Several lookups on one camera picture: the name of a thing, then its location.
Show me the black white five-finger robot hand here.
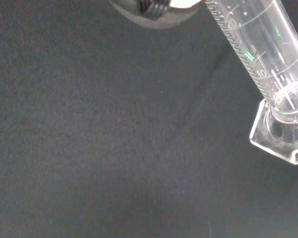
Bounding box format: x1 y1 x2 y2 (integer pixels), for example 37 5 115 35
108 0 204 30

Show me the black bench cloth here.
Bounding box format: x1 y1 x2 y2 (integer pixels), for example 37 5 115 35
0 0 298 238

